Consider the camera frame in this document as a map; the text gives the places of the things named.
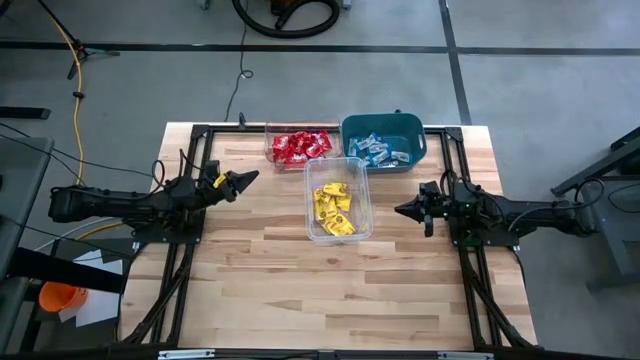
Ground black sloped beam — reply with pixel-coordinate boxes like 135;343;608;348
7;247;126;295

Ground silver metal bracket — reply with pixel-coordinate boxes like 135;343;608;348
157;349;217;360

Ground black hose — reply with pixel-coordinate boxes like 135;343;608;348
230;0;342;40

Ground orange plastic bucket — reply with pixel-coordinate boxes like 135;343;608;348
38;280;90;314

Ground grey metal stand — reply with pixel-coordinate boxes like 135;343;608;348
549;124;640;291

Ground yellow floor cable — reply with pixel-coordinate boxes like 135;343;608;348
49;17;86;186

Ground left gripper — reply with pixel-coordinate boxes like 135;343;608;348
197;159;261;204

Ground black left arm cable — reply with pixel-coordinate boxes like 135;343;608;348
151;148;202;190

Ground black light stand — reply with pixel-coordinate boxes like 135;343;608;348
37;0;121;81

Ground black table frame rails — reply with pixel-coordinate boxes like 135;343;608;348
122;123;216;346
439;125;534;347

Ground white floor cable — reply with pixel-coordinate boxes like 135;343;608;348
33;214;126;252

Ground teal plastic bin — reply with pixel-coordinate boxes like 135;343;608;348
340;111;428;175

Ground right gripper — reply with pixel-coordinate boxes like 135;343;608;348
393;180;454;239

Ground black flat bar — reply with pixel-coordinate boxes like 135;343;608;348
0;106;52;121

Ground white paper sheet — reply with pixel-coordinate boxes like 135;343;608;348
57;248;125;329

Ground grey side table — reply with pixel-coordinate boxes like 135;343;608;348
0;134;56;281

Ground thin black floor cable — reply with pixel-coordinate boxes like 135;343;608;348
223;0;255;126

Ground tall clear plastic bin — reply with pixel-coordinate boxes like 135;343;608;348
303;156;375;246

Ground black table edge bar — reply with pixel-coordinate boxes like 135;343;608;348
0;343;640;360

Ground low clear plastic bin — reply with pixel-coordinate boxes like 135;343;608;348
263;121;344;175

